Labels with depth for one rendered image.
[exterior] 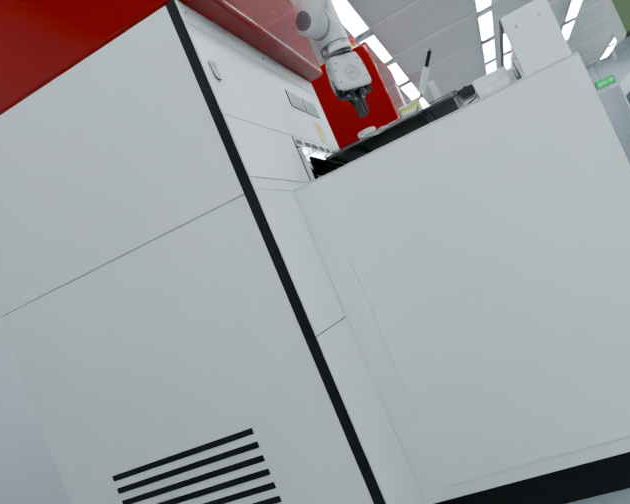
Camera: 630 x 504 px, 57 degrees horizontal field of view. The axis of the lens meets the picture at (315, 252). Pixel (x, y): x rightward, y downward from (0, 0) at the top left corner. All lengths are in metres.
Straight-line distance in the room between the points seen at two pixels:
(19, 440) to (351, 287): 1.58
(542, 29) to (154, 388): 1.07
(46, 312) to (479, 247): 0.94
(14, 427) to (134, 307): 1.30
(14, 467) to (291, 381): 1.51
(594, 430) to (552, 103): 0.63
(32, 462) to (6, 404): 0.23
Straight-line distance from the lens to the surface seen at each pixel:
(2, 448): 2.44
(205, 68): 1.18
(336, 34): 1.64
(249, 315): 1.13
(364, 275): 1.25
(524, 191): 1.21
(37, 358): 1.44
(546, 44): 1.31
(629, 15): 1.33
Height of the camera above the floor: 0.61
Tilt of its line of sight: 3 degrees up
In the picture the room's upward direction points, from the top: 23 degrees counter-clockwise
